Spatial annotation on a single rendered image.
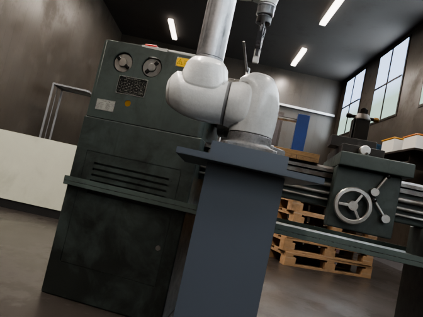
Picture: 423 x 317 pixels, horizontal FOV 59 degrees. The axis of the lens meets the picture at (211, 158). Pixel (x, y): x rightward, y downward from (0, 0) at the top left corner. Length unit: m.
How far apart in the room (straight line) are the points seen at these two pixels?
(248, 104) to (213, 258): 0.51
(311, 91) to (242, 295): 10.54
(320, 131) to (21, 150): 8.80
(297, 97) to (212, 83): 10.19
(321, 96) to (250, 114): 10.39
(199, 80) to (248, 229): 0.51
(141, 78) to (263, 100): 0.78
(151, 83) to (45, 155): 2.48
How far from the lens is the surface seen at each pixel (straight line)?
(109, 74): 1.94
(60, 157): 4.10
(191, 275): 1.20
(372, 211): 1.73
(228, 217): 1.17
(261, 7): 1.99
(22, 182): 4.24
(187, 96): 1.27
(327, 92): 11.70
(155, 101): 1.81
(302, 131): 1.93
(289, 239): 4.25
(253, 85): 1.27
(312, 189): 1.79
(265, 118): 1.26
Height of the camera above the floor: 0.66
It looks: 4 degrees up
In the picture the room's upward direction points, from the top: 12 degrees clockwise
